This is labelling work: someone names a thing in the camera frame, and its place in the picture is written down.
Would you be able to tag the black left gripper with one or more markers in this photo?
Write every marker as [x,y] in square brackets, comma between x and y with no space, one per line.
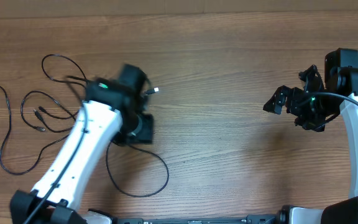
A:
[144,132]

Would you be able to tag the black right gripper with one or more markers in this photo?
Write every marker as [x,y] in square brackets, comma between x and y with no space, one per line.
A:
[294,96]

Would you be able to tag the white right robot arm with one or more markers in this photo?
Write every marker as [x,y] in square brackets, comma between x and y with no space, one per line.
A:
[341,88]

